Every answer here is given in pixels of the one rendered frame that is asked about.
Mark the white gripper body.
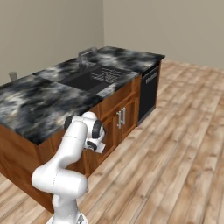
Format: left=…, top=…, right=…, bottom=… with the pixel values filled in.
left=92, top=142, right=107, bottom=155

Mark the wooden drawer front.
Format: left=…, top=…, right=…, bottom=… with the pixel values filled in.
left=37, top=104, right=101, bottom=161
left=69, top=149, right=102, bottom=179

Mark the clear glass cup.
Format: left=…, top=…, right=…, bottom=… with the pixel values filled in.
left=8, top=71, right=19, bottom=82

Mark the wooden cupboard door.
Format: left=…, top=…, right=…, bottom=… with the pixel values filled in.
left=121, top=95, right=141, bottom=142
left=99, top=107, right=123, bottom=168

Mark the wooden panel under sink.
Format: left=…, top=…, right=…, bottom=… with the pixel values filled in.
left=97, top=76, right=142, bottom=118

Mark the black kitchen sink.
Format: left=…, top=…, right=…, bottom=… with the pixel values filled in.
left=56, top=64, right=132, bottom=95

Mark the black dishwasher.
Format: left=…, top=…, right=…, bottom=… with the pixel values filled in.
left=136, top=65, right=161, bottom=127

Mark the grey metal tap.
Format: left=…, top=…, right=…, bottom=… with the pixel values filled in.
left=77, top=46, right=99, bottom=71

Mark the silver cupboard door handle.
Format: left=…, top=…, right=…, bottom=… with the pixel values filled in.
left=115, top=110, right=123, bottom=130
left=121, top=107, right=127, bottom=126

